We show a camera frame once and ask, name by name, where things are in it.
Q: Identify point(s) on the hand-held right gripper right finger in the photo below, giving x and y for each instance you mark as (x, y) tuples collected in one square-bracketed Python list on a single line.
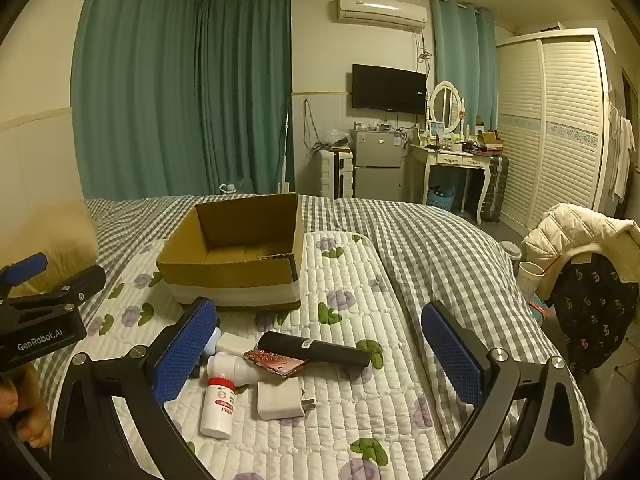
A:
[(452, 355)]

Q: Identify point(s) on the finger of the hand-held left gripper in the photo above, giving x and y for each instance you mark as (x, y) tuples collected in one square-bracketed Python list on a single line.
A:
[(24, 266), (75, 282)]

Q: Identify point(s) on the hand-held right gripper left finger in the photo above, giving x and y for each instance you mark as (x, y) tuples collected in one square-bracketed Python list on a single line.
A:
[(185, 352)]

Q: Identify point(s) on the light blue earbuds case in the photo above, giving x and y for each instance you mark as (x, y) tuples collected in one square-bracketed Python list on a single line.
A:
[(214, 341)]

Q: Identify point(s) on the cardboard box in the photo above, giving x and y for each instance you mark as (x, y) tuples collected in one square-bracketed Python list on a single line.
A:
[(235, 272)]

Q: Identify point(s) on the person's left hand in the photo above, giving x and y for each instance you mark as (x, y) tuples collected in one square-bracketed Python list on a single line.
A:
[(35, 405)]

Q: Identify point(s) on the tan pillow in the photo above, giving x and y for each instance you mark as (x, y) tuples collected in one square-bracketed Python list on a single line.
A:
[(60, 240)]

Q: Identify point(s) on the small white box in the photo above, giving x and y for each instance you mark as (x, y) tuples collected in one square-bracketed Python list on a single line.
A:
[(235, 343)]

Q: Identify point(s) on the white bottle with red label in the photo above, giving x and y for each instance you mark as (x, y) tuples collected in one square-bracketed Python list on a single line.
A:
[(217, 410)]

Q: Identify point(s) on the red patterned phone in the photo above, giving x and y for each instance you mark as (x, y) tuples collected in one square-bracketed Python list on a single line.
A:
[(275, 361)]

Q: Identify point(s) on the white charger plug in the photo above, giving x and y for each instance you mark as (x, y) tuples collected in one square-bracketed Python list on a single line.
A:
[(277, 399)]

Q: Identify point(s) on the paper cup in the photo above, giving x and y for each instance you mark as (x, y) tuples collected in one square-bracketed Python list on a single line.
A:
[(529, 282)]

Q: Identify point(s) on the floral quilted mat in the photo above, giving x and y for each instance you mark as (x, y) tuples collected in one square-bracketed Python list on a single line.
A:
[(340, 410)]

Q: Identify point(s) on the black cylinder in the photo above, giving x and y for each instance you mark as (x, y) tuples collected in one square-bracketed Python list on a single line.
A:
[(320, 350)]

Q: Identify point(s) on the black printed garment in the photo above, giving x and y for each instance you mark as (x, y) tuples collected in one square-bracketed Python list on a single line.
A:
[(595, 305)]

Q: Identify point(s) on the blue plastic basket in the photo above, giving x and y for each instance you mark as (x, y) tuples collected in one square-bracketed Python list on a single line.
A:
[(441, 199)]

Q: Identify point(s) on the white padded jacket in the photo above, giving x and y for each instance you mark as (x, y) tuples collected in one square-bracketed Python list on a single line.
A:
[(570, 230)]

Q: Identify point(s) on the clear plastic jug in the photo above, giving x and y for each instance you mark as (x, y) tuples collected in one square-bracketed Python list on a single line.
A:
[(235, 188)]

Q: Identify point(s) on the silver suitcase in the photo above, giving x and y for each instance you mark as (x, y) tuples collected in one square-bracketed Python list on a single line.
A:
[(495, 187)]

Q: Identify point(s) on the white dressing table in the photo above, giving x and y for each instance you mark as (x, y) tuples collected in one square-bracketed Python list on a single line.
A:
[(450, 160)]

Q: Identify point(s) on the wide teal curtain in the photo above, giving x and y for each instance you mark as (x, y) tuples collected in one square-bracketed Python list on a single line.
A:
[(135, 90)]

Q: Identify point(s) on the silver mini fridge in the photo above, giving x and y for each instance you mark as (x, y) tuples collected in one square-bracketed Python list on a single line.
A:
[(376, 165)]

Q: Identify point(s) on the white ribbed suitcase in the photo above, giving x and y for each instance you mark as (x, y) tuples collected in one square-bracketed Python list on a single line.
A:
[(332, 175)]

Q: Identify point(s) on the brown box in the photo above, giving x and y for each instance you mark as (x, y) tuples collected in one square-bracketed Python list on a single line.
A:
[(489, 141)]

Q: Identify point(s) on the white mop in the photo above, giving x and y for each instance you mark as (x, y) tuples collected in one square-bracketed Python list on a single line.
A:
[(286, 160)]

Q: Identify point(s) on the white louvred wardrobe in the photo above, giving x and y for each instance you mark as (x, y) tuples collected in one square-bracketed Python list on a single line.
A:
[(550, 130)]

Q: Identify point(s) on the clear plastic bag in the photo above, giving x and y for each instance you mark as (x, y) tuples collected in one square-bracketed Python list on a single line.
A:
[(335, 139)]

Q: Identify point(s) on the oval white mirror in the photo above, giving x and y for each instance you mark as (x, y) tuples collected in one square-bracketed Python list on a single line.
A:
[(445, 105)]

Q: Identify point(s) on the hanging white towels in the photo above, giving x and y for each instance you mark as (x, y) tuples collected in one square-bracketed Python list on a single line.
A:
[(622, 150)]

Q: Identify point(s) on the narrow light teal curtain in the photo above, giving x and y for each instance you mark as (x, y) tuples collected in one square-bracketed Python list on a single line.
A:
[(462, 60)]

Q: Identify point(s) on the white air conditioner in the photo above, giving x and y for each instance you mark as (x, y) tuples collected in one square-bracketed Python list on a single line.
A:
[(380, 10)]

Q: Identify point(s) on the small photo frame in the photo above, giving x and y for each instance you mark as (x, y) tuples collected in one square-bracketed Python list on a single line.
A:
[(436, 128)]

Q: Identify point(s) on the black wall television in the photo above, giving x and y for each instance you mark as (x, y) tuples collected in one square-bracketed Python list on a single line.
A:
[(389, 89)]

